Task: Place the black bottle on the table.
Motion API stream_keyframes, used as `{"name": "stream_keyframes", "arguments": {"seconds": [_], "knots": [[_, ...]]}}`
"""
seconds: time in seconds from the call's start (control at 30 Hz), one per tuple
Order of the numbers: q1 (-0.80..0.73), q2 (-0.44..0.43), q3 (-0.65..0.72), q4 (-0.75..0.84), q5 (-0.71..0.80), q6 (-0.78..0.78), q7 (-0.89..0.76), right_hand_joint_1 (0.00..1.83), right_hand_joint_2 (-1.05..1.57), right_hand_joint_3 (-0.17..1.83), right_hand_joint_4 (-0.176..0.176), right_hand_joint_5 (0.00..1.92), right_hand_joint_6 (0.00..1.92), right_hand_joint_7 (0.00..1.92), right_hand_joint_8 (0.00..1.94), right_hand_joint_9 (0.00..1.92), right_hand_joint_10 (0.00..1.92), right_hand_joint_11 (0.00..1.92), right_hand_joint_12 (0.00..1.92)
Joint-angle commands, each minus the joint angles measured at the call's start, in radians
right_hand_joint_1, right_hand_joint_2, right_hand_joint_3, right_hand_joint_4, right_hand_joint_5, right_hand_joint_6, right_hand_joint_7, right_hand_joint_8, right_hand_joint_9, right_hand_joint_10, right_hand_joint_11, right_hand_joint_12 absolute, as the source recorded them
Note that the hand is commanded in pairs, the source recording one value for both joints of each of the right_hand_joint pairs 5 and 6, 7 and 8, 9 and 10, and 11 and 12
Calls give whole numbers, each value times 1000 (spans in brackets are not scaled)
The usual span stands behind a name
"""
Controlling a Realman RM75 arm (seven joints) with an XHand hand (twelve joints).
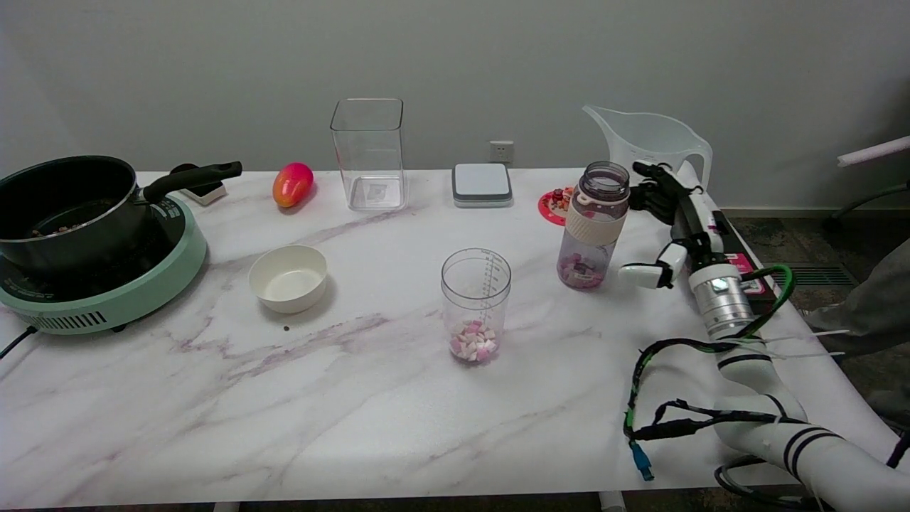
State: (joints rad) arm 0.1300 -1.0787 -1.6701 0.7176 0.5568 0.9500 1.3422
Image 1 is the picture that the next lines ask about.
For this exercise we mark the clear square storage container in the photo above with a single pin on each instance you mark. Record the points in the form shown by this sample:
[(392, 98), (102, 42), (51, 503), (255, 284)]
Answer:
[(370, 160)]

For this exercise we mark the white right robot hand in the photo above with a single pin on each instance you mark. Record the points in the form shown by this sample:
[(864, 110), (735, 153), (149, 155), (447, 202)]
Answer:
[(693, 227)]

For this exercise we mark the green induction cooker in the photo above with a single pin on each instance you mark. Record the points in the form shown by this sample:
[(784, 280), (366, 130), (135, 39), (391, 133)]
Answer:
[(142, 288)]

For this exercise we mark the white wall outlet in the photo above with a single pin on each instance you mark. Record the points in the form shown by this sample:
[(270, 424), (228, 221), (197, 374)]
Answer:
[(501, 151)]

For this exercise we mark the pink white candy pieces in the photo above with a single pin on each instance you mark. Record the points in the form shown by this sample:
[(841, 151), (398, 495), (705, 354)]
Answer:
[(473, 342)]

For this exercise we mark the white ceramic bowl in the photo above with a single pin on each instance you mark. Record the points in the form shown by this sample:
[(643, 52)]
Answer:
[(288, 279)]

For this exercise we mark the clear bottle with candy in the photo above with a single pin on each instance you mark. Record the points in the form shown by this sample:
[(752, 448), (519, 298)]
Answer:
[(596, 227)]

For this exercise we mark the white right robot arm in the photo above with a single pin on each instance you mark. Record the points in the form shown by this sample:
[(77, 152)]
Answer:
[(753, 391)]

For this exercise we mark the red orange toy mango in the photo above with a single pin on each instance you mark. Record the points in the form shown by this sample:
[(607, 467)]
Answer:
[(292, 184)]

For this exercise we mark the black curved chair leg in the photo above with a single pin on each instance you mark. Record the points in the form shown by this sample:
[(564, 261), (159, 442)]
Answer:
[(864, 199)]

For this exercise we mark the white grey kitchen scale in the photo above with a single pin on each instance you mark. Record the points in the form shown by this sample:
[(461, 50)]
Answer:
[(482, 183)]

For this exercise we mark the metal floor vent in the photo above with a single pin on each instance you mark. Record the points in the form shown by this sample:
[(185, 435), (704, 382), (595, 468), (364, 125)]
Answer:
[(817, 274)]

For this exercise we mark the grey trouser leg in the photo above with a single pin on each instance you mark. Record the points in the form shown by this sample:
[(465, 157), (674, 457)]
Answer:
[(874, 313)]

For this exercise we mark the clear plastic pitcher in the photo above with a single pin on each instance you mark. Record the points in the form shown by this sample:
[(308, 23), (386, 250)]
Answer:
[(650, 139)]

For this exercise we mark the clear plastic measuring cup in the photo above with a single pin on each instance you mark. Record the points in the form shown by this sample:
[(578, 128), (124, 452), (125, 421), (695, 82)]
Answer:
[(475, 299)]

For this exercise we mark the white table leg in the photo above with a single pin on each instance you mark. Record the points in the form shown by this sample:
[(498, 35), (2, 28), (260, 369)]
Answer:
[(613, 502)]

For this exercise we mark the white foam tube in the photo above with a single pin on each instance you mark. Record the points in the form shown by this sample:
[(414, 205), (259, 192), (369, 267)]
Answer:
[(874, 151)]

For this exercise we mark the red round coaster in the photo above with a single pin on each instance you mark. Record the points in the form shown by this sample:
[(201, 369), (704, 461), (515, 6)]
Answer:
[(551, 208)]

